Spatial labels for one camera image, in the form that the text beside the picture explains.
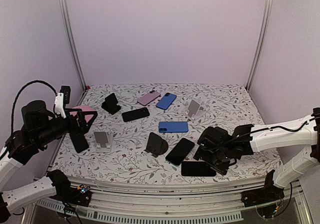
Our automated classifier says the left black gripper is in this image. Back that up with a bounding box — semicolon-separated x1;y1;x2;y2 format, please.
36;108;99;146

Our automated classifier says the black phone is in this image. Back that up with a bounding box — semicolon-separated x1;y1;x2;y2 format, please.
181;161;217;177
69;132;89;153

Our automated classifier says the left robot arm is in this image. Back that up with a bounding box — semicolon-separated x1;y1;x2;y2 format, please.
0;100;98;223

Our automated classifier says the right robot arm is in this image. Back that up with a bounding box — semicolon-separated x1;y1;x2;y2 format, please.
194;108;320;202

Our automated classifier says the black folding phone stand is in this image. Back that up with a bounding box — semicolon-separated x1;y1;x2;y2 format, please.
101;93;121;115

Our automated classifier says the white silver stand left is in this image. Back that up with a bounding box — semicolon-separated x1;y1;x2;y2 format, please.
93;132;112;153

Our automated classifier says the white silver stand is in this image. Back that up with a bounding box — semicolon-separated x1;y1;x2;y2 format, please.
187;99;205;121
93;132;112;153

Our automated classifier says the teal phone dark screen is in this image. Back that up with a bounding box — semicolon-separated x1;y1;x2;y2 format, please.
165;138;195;166

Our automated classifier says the white silver stand right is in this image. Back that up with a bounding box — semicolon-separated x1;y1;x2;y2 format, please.
187;99;205;121

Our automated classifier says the blue phone centre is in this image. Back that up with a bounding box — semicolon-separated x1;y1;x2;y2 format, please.
158;122;189;133

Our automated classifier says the blue phone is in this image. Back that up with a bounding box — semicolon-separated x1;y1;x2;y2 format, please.
156;93;177;110
158;122;189;133

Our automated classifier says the black phone face down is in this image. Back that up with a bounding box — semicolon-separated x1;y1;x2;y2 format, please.
121;107;150;122

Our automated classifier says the dark round base stand centre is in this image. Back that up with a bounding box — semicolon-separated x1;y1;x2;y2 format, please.
145;132;169;158

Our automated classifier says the pink phone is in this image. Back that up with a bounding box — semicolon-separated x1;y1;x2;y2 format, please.
137;90;161;106

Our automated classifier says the blue phone far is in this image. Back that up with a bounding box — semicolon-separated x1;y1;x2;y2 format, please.
156;93;177;110

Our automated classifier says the pink round dish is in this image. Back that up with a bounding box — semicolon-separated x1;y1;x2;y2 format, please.
68;105;93;115

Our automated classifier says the floral table mat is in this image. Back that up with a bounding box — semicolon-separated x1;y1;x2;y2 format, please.
52;83;281;185

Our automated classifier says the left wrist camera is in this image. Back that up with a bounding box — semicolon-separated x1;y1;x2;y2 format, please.
53;85;71;118

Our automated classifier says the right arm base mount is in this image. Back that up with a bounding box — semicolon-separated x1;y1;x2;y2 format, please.
241;170;293;220

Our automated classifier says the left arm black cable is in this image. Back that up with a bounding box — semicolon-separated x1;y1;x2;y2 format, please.
9;79;60;135

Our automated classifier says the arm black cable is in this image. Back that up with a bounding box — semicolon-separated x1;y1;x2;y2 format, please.
9;79;60;135
249;114;318;135

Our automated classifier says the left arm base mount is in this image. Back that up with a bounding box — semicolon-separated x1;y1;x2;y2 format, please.
46;170;92;207

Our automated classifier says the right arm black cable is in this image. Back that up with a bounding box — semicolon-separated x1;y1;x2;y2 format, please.
249;114;318;135

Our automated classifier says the left aluminium frame post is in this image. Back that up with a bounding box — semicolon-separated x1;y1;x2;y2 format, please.
59;0;87;91

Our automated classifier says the aluminium frame post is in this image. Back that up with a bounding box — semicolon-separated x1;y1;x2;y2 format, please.
59;0;87;91
245;0;273;93

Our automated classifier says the right aluminium frame post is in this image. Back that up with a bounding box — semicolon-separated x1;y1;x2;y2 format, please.
245;0;273;93

